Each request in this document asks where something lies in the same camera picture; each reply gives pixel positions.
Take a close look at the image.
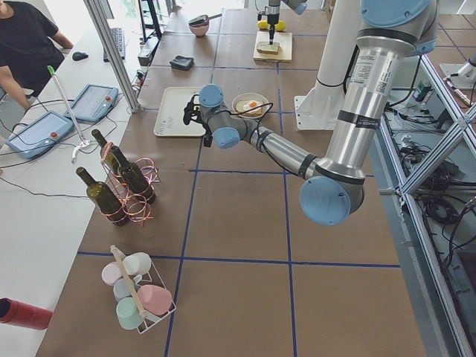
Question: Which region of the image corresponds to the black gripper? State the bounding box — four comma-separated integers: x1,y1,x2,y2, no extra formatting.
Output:
267,5,280,42
183,94,202,126

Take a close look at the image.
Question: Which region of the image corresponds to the bread slice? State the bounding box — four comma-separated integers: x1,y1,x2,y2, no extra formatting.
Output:
235,100,263,118
256,41,280,55

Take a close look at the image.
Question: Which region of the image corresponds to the round grey plate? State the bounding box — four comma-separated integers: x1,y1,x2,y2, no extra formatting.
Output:
232,92,268,118

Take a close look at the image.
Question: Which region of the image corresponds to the fried egg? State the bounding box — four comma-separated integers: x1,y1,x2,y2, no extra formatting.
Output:
242,100,261,111

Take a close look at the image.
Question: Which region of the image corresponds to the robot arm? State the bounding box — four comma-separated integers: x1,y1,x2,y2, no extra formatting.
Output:
264,0,307,45

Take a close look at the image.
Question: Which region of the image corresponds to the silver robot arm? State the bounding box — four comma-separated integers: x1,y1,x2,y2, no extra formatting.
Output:
183,1,439,225

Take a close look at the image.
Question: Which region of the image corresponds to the cream bear serving tray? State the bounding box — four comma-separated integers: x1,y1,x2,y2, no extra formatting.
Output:
153,87,205,138

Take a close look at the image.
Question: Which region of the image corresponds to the yellow lemon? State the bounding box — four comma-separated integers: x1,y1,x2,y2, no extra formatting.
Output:
257,19,286,31

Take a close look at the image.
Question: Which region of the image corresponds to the wooden cutting board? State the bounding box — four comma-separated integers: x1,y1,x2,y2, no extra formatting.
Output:
254,30,292,62

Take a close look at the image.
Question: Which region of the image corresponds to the folded grey cloth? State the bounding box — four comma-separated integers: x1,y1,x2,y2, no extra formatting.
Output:
170,55,194,71

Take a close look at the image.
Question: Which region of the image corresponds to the pink bowl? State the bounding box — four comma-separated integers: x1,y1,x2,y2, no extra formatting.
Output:
188,15,209,37

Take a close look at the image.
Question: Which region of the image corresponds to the blue teach pendant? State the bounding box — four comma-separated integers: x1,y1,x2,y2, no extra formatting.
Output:
70,84,119,123
7,111,74,159

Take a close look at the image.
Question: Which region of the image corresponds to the black keyboard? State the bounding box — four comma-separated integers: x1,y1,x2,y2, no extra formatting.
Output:
110,28,126,60

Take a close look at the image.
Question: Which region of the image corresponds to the dark green wine bottle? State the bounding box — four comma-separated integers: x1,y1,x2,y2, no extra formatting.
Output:
76,167,129,226

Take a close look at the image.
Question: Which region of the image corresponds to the black computer mouse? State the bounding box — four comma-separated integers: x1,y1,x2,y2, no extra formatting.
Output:
72,51,89,62

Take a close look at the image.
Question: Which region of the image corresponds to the white cup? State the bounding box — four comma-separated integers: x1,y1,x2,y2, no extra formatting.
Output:
123,252,152,275

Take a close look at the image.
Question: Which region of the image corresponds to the person in black shirt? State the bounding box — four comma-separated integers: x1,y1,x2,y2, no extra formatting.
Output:
1,1,74,109

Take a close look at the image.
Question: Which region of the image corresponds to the lilac cup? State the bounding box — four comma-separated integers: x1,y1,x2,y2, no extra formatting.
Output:
101,262,123,286

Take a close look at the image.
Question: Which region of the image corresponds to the pink cup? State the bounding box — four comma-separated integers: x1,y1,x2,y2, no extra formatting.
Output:
138,285,173,315

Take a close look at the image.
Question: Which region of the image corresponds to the mint green cup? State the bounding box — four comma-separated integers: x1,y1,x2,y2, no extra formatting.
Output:
116,297,144,330

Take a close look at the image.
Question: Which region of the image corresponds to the red cylinder bottle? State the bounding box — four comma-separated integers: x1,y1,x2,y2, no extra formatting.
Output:
1,297,53,330

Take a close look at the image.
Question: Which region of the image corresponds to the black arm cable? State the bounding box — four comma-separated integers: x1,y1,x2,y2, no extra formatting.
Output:
185,93,287,172

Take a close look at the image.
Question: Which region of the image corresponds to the copper wire bottle rack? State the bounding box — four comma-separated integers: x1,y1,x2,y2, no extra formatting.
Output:
101,158,161,227

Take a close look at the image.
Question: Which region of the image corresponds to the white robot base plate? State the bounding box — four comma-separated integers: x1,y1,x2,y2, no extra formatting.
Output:
295,96,342,131

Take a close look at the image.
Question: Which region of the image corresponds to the grey aluminium post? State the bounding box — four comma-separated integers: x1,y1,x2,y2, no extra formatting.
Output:
83,0,141,113

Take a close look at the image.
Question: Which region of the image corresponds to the white wire cup rack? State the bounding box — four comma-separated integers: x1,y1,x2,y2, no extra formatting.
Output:
102,245,176,334

